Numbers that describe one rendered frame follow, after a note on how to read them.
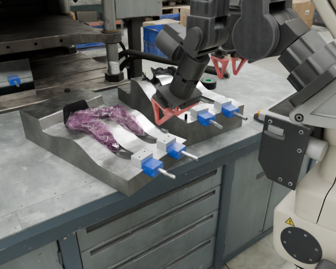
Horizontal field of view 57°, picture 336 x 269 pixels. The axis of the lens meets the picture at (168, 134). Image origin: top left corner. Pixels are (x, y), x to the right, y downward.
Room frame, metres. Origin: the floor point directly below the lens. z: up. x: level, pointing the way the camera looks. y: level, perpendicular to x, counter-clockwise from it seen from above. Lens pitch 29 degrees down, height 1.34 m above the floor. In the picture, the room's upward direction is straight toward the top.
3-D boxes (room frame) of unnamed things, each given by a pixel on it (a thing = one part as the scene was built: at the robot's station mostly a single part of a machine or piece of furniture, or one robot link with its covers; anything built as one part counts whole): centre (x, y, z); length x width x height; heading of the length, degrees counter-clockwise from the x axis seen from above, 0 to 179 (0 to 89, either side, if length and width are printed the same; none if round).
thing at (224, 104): (0.97, -0.22, 0.89); 0.13 x 0.05 x 0.05; 34
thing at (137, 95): (1.16, -0.03, 0.87); 0.50 x 0.26 x 0.14; 35
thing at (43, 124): (0.89, 0.22, 0.86); 0.50 x 0.26 x 0.11; 52
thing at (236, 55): (1.01, -0.22, 1.05); 0.07 x 0.07 x 0.09; 34
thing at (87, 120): (0.89, 0.21, 0.90); 0.26 x 0.18 x 0.08; 52
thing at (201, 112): (0.90, -0.13, 0.89); 0.13 x 0.05 x 0.05; 34
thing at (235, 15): (1.00, -0.20, 1.18); 0.07 x 0.06 x 0.07; 58
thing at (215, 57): (0.99, -0.18, 1.05); 0.07 x 0.07 x 0.09; 34
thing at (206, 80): (1.44, -0.20, 0.82); 0.08 x 0.08 x 0.04
